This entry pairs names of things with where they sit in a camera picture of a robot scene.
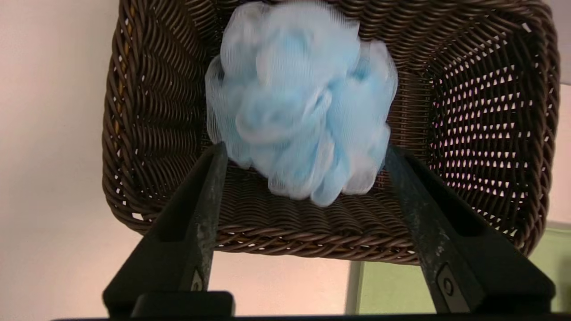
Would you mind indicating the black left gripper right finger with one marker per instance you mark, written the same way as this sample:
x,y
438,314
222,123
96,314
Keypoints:
x,y
468,258

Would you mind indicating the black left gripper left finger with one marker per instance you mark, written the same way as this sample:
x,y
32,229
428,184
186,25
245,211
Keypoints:
x,y
174,254

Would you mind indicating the light blue mesh bath loofah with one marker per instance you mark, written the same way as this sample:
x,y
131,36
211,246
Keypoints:
x,y
303,102

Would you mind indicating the dark brown wicker basket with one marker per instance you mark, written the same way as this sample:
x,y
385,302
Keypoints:
x,y
160,111

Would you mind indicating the light green plastic tray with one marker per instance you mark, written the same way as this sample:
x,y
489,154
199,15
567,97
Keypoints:
x,y
392,290

